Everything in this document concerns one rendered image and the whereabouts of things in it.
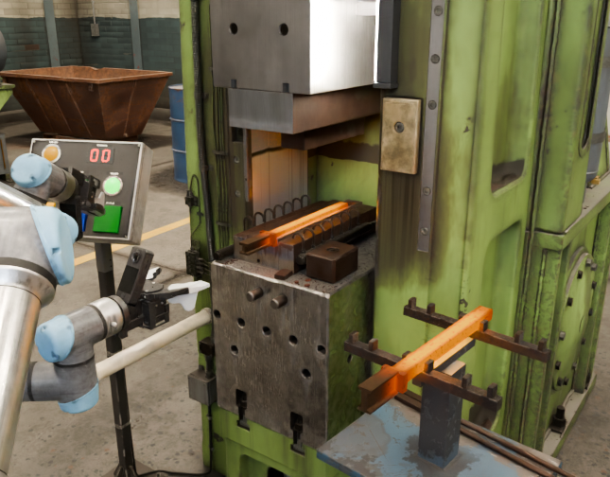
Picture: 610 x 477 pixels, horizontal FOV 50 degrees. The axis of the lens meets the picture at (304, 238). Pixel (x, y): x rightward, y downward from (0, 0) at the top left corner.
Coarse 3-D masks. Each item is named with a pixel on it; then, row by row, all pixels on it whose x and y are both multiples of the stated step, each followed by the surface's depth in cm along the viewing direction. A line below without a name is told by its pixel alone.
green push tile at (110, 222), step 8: (104, 208) 178; (112, 208) 178; (120, 208) 178; (104, 216) 178; (112, 216) 178; (120, 216) 178; (96, 224) 178; (104, 224) 178; (112, 224) 177; (104, 232) 178; (112, 232) 177
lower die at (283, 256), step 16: (304, 208) 198; (320, 208) 194; (368, 208) 193; (272, 224) 179; (336, 224) 179; (352, 224) 185; (240, 240) 173; (288, 240) 166; (320, 240) 173; (352, 240) 187; (240, 256) 175; (256, 256) 171; (272, 256) 168; (288, 256) 165
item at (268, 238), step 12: (336, 204) 191; (312, 216) 181; (324, 216) 184; (276, 228) 170; (288, 228) 170; (252, 240) 160; (264, 240) 164; (276, 240) 166; (240, 252) 160; (252, 252) 160
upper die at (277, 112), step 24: (240, 96) 160; (264, 96) 156; (288, 96) 151; (312, 96) 157; (336, 96) 166; (360, 96) 176; (240, 120) 162; (264, 120) 158; (288, 120) 153; (312, 120) 159; (336, 120) 168
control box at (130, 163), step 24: (48, 144) 186; (72, 144) 185; (96, 144) 184; (120, 144) 182; (144, 144) 182; (96, 168) 182; (120, 168) 181; (144, 168) 183; (96, 192) 181; (120, 192) 179; (144, 192) 184; (144, 216) 185; (96, 240) 182; (120, 240) 178
